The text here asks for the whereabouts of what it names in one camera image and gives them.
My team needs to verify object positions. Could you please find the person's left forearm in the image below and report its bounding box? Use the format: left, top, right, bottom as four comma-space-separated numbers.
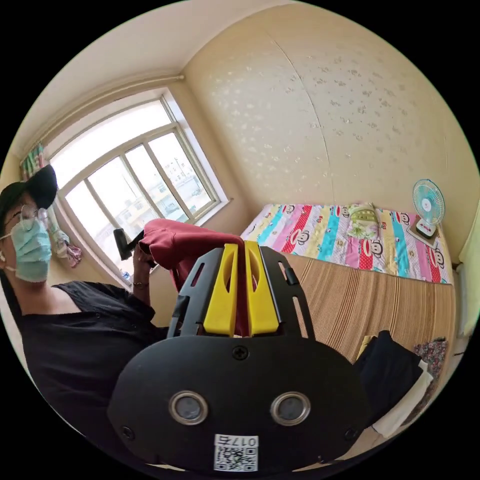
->
131, 281, 157, 320

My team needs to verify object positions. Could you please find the pile of clothes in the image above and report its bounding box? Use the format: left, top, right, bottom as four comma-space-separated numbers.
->
353, 329, 449, 439

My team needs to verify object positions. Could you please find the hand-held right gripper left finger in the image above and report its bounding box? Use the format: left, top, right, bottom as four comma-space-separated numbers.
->
203, 242, 239, 337

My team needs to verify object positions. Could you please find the person's left hand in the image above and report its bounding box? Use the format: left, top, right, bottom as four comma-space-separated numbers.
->
132, 242, 159, 287

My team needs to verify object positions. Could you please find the window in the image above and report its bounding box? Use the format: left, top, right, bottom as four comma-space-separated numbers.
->
47, 87, 230, 280

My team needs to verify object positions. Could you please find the green floral pillow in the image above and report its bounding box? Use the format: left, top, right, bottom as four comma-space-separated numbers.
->
347, 202, 384, 240

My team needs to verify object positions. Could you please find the person's body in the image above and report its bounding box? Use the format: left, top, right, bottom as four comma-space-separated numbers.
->
0, 164, 174, 464

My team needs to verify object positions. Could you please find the small teal table fan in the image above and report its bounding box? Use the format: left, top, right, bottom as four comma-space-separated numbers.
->
406, 178, 446, 249

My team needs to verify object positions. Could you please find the bed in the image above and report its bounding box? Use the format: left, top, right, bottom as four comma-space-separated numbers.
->
239, 202, 457, 380

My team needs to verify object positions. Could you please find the red long sleeve shirt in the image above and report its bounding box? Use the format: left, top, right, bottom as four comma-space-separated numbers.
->
138, 218, 260, 337

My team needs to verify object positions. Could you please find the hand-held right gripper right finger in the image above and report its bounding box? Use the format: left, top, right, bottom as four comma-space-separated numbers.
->
244, 240, 280, 337

